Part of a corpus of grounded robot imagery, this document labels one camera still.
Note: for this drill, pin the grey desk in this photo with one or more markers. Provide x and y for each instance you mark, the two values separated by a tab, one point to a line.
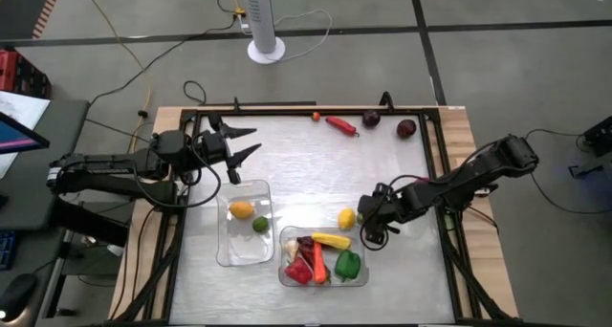
52	126

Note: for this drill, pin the white tower fan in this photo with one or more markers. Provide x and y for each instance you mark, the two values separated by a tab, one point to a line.
260	21

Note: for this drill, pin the dark maroon apple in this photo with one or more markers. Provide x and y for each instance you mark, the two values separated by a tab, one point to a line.
406	128

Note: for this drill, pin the white paper sheet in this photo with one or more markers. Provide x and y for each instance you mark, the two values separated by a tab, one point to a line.
24	109

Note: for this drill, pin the narrow clear plastic bin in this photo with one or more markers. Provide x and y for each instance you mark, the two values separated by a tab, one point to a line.
239	246

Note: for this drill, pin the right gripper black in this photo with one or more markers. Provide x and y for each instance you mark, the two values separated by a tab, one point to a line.
380	210

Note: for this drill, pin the small orange cherry tomato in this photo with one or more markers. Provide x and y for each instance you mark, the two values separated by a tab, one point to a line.
315	116

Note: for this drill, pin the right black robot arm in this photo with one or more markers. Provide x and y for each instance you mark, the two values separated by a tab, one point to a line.
459	183

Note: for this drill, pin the black mat with striped edge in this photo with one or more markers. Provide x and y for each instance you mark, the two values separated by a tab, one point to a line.
24	6

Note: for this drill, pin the black mouse with blue light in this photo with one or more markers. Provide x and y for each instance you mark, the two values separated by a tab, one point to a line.
16	293

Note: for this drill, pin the yellow corn cob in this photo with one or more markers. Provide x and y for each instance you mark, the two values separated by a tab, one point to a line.
332	241

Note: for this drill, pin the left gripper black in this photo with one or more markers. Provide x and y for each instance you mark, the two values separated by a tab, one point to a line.
210	147

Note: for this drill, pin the black metal bracket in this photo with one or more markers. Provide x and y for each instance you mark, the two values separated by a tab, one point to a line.
585	170

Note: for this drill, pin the wide clear plastic bin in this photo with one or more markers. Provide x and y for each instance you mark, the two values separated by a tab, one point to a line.
361	279

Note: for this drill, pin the red bell pepper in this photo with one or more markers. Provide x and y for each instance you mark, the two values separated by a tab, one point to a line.
297	271

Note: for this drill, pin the black box device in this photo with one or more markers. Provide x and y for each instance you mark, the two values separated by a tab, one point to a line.
600	136

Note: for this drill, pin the dark keyboard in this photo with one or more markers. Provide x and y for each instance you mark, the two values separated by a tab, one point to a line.
6	250

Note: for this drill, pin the bright red chili pepper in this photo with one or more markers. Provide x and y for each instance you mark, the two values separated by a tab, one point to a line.
341	124

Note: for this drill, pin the orange carrot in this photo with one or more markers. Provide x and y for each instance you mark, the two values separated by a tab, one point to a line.
319	265

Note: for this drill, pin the monitor with blue screen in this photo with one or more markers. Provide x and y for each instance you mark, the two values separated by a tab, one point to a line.
14	138

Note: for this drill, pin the green bell pepper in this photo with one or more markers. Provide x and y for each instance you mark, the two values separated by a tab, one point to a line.
347	265

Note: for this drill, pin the green lime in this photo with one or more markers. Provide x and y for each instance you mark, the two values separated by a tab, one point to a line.
260	224
359	218

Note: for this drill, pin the yellow lemon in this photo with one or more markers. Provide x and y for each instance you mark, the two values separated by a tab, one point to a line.
346	219

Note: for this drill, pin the dark red chili pepper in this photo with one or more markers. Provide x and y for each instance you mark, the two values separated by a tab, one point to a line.
305	244

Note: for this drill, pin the orange mango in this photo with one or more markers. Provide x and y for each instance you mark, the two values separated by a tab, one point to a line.
241	210

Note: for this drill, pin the white garlic bulb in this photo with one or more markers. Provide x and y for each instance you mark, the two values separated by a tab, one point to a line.
290	249

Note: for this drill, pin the wooden table board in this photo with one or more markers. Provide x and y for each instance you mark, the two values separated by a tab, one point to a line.
485	265

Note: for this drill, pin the red crate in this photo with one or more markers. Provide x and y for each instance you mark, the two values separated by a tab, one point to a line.
19	76

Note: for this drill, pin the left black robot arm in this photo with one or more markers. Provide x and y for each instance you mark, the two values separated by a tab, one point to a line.
95	171

